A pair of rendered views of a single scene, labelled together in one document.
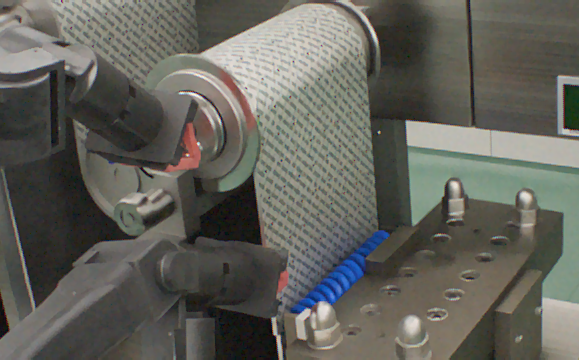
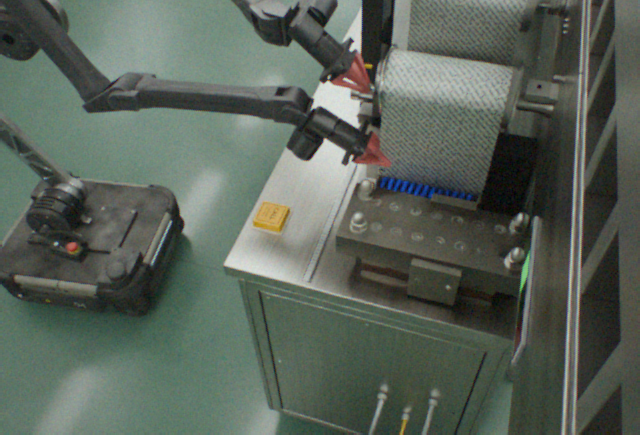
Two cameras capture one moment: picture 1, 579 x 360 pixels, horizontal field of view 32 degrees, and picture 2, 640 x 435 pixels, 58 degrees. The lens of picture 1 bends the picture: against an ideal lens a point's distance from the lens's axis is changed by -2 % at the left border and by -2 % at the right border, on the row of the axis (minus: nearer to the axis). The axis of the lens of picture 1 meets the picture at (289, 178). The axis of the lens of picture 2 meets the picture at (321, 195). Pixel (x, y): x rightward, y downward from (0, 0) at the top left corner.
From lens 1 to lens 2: 1.09 m
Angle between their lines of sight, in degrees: 64
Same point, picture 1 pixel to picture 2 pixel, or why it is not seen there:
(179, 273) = (287, 116)
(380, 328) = (379, 212)
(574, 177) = not seen: outside the picture
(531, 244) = (483, 267)
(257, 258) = (354, 142)
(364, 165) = (479, 163)
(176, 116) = (332, 67)
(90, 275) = (266, 91)
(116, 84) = (305, 39)
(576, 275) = not seen: outside the picture
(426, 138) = not seen: outside the picture
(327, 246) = (429, 174)
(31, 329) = (227, 89)
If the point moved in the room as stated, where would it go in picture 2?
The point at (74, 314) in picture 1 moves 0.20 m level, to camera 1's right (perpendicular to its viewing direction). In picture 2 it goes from (240, 96) to (259, 158)
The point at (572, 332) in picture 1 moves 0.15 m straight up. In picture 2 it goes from (484, 323) to (498, 282)
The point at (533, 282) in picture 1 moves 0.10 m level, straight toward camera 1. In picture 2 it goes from (446, 272) to (395, 274)
